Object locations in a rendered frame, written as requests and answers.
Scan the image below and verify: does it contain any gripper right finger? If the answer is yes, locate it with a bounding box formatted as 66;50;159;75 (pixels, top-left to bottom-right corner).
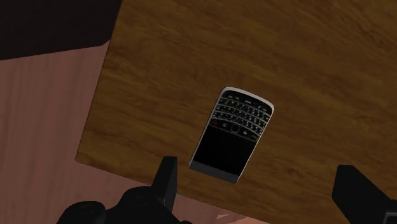
331;164;397;224

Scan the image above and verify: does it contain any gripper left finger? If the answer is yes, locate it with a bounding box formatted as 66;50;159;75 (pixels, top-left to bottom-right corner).
57;156;193;224

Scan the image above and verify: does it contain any black keypad phone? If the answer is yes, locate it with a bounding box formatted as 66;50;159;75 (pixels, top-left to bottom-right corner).
188;87;275;185

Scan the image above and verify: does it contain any brown wooden table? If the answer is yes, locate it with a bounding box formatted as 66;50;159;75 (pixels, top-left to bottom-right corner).
75;0;397;224

